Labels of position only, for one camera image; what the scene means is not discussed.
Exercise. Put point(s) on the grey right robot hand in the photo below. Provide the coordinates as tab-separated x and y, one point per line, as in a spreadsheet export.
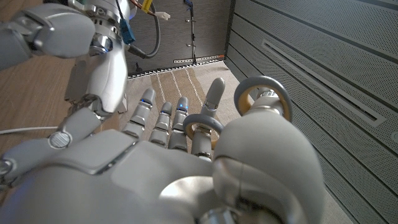
140	174

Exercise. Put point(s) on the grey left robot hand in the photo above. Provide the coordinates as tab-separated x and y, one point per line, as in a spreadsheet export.
109	71

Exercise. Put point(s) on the black zigzag frame strip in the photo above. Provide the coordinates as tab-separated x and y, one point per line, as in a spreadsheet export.
174	69

